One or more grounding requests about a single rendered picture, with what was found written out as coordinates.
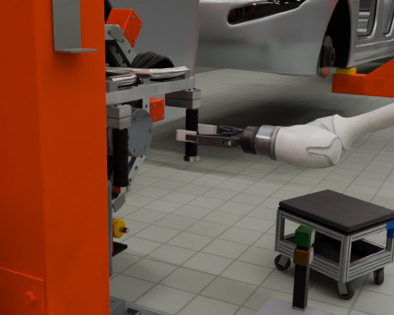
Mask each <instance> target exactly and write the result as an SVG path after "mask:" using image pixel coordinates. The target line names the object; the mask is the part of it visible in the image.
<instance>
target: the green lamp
mask: <svg viewBox="0 0 394 315"><path fill-rule="evenodd" d="M314 241H315V228H314V227H309V226H303V225H300V226H299V227H298V228H297V229H296V230H295V244H296V245H299V246H304V247H310V246H311V245H312V244H313V243H314Z"/></svg>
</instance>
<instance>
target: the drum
mask: <svg viewBox="0 0 394 315"><path fill-rule="evenodd" d="M131 115H132V116H131V126H129V127H125V128H126V129H128V156H132V157H140V156H142V155H143V154H144V153H145V152H146V151H147V149H148V148H149V145H150V143H151V139H152V135H153V123H152V120H151V116H150V115H149V113H148V112H147V110H145V109H142V108H136V107H132V106H131ZM106 137H107V155H110V156H112V155H113V129H112V128H106Z"/></svg>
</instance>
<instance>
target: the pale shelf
mask: <svg viewBox="0 0 394 315"><path fill-rule="evenodd" d="M292 305H293V303H292V302H289V301H285V300H282V299H278V298H275V297H269V298H268V300H267V301H266V302H265V303H264V304H263V305H262V307H260V309H259V310H258V311H257V312H256V313H255V315H335V314H334V313H332V312H328V311H323V310H321V309H316V308H313V307H309V306H307V308H306V309H305V310H304V311H300V310H297V309H292V308H291V306H292Z"/></svg>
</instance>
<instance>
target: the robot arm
mask: <svg viewBox="0 0 394 315"><path fill-rule="evenodd" d="M393 126H394V103H392V104H389V105H387V106H384V107H381V108H379V109H376V110H374V111H370V112H368V113H365V114H361V115H359V116H354V117H341V116H339V115H337V114H336V115H332V116H328V117H322V118H318V119H316V120H315V121H312V122H309V123H308V124H305V125H294V126H290V127H281V126H269V125H262V126H261V127H257V126H247V127H246V128H245V129H240V128H236V127H229V126H225V125H223V126H217V127H216V126H212V125H206V124H198V131H186V130H181V129H177V130H176V140H177V141H186V142H191V143H195V144H196V145H203V146H220V147H226V148H231V147H232V146H233V147H237V146H239V145H240V146H241V147H242V150H243V152H244V153H247V154H254V155H257V156H258V157H259V158H263V159H270V160H274V161H281V162H284V163H286V164H289V165H292V166H298V167H302V168H313V169H320V168H328V167H332V166H334V165H336V164H337V162H338V161H339V159H340V156H341V153H342V152H344V151H347V150H349V149H350V146H351V144H352V142H353V141H355V140H356V139H358V138H360V137H362V136H365V135H367V134H370V133H373V132H376V131H379V130H382V129H386V128H391V127H393Z"/></svg>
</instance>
